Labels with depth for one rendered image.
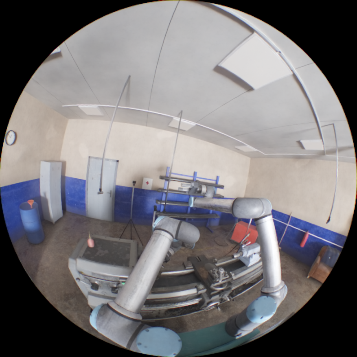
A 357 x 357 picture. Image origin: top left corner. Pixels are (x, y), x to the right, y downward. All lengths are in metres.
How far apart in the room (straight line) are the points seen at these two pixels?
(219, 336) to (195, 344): 0.14
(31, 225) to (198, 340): 3.43
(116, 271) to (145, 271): 0.56
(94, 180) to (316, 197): 7.30
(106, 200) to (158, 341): 4.06
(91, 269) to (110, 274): 0.17
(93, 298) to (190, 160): 4.29
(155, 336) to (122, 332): 0.11
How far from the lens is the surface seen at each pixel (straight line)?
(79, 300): 2.50
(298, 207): 4.90
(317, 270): 4.43
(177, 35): 1.40
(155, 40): 1.48
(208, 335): 0.85
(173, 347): 0.53
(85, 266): 1.15
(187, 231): 0.65
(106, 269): 1.10
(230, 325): 0.86
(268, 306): 0.74
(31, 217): 3.43
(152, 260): 0.56
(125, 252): 1.20
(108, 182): 4.07
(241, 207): 0.64
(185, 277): 1.87
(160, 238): 0.60
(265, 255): 0.75
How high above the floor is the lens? 2.15
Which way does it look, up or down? 4 degrees down
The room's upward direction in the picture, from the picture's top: 10 degrees clockwise
